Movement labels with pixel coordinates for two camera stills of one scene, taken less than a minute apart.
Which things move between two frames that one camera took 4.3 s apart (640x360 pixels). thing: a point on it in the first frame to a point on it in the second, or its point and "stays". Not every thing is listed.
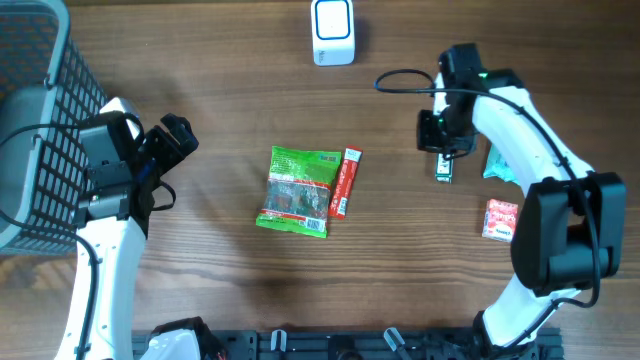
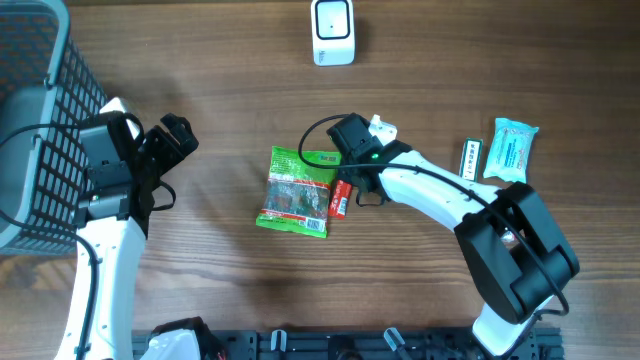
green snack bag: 298,191 stays
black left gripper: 173,152 stays
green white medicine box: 444,168 to 471,158
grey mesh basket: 48,91 stays
